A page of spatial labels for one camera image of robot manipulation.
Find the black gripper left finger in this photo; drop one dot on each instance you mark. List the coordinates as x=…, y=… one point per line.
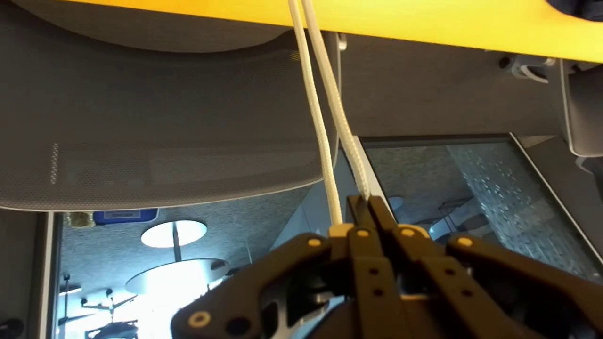
x=326, y=282

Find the wide grey chair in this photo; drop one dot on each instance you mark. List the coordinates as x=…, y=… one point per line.
x=157, y=113

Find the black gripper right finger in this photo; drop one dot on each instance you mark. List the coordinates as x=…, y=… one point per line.
x=477, y=282

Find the white round table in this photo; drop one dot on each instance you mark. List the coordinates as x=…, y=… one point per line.
x=172, y=233

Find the blue box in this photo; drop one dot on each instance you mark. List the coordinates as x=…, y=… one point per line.
x=125, y=216

